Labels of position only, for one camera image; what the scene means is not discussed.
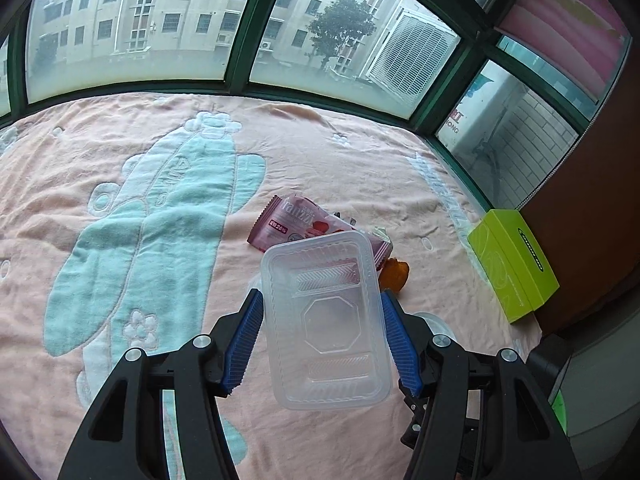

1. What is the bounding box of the green perforated plastic basket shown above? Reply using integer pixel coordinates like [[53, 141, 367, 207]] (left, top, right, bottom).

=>
[[551, 390, 567, 432]]

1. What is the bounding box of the clear rectangular plastic container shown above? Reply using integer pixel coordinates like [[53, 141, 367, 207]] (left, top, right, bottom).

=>
[[260, 231, 392, 411]]

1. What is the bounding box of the lime green cardboard box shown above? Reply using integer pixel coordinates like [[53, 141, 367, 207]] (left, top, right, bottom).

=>
[[468, 209, 560, 323]]

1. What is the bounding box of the green window frame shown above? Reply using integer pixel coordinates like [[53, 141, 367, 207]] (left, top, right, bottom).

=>
[[1, 0, 634, 208]]

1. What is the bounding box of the pink towel blanket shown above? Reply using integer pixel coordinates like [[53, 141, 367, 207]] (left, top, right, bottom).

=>
[[1, 93, 541, 479]]

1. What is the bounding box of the pink patterned curtain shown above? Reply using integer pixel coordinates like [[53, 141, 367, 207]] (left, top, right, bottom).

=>
[[498, 0, 630, 102]]

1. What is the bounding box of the orange fruit peel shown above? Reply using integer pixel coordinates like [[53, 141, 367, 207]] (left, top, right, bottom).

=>
[[378, 258, 410, 295]]

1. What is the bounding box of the pink snack bag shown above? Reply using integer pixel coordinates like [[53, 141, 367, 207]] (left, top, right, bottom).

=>
[[246, 193, 394, 272]]

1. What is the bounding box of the white red wrapper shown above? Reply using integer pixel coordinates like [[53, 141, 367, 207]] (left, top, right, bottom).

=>
[[371, 226, 392, 244]]

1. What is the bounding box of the brown wooden cabinet panel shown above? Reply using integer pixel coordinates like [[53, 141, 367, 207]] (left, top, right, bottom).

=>
[[522, 46, 639, 334]]

